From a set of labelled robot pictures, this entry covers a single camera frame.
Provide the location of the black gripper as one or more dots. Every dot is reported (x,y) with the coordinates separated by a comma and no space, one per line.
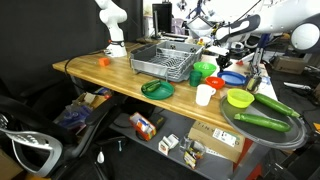
(224,60)

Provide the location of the blue plastic plate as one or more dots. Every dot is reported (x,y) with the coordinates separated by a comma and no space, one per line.
(233,79)

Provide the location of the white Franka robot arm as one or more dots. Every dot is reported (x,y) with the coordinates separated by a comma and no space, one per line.
(115,36)

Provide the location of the dark green plastic plate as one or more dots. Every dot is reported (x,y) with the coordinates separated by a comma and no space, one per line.
(164,93)

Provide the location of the small red object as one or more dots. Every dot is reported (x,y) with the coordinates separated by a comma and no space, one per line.
(239,62)

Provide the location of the orange plastic bowl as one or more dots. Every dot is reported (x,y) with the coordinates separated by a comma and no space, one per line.
(215,82)

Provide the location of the bright green plastic bowl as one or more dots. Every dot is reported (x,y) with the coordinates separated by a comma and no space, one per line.
(205,68)

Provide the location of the dark green plastic cup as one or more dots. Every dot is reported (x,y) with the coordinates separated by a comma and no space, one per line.
(195,79)

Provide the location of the metal clamp stand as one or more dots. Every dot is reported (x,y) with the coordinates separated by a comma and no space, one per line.
(256,61)

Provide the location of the small steel pitcher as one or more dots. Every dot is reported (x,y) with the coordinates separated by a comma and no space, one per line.
(254,84)

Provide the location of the yellow-green plastic bowl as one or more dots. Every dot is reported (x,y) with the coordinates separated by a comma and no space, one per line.
(240,98)

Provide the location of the small yellow toy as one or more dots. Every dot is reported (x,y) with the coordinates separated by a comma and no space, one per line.
(200,42)

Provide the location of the white plastic mug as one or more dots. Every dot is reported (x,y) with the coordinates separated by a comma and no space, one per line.
(202,96)

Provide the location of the clear plastic tub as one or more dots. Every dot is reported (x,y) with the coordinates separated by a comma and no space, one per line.
(200,28)

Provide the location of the long green cucumber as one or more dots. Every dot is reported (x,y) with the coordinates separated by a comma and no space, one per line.
(274,104)
(263,122)

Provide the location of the labelled brown cardboard box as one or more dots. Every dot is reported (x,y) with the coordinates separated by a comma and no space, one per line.
(206,138)

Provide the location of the small green cucumber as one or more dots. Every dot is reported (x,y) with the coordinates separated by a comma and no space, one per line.
(154,88)
(150,83)

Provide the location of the gray lower table shelf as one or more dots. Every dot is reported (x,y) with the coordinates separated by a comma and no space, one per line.
(176,125)

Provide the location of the white power strip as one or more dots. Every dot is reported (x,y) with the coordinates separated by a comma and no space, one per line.
(296,85)

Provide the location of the round gray metal tray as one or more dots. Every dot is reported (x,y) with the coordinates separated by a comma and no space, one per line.
(263,135)

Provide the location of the black computer monitor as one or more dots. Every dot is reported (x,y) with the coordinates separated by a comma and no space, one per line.
(162,18)

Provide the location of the small black box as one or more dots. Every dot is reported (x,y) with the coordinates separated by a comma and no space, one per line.
(158,120)

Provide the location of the clear plastic container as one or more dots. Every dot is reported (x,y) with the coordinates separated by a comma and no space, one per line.
(193,151)

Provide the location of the small white box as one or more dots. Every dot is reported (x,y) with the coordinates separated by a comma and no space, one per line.
(167,144)

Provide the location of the orange and white carton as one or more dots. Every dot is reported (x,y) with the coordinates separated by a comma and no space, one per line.
(141,126)

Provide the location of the small orange block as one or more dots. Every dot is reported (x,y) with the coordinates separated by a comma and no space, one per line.
(104,61)

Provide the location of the open box of clutter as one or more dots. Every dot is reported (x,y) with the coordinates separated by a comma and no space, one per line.
(76,113)

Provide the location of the black office chair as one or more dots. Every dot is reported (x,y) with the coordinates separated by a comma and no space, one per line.
(40,140)

